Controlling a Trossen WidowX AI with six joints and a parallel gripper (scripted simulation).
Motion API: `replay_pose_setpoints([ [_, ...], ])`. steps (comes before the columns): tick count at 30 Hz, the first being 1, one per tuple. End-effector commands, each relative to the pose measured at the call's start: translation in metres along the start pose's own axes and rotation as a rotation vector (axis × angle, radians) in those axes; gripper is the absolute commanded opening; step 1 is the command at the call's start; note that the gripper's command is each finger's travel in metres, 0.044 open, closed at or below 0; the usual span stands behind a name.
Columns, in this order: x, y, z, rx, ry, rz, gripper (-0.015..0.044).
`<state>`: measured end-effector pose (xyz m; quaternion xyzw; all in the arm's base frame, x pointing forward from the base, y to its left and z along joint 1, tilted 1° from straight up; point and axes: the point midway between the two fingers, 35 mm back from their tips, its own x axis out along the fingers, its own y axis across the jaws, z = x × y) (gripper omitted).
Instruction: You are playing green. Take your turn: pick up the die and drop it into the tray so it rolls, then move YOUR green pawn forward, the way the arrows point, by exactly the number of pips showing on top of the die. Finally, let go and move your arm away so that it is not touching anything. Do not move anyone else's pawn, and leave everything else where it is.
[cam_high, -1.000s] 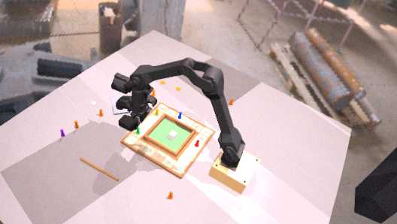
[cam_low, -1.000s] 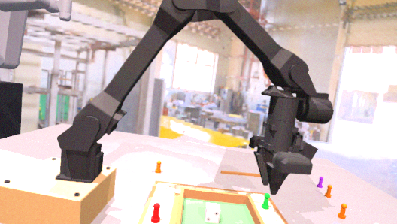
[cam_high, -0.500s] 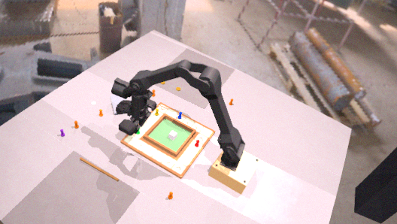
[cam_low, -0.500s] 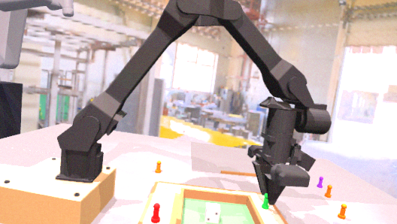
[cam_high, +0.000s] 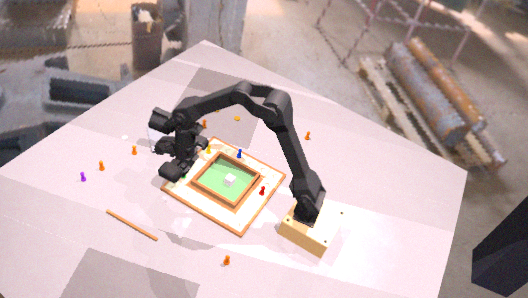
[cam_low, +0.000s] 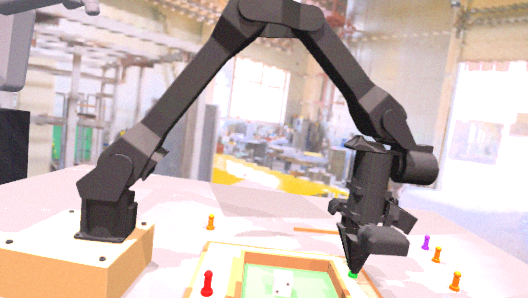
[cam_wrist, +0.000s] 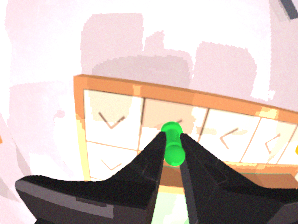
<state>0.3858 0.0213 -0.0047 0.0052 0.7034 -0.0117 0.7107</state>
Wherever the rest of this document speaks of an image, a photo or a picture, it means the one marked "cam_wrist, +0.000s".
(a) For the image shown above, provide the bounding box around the green pawn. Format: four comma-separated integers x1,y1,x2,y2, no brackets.
160,121,185,167

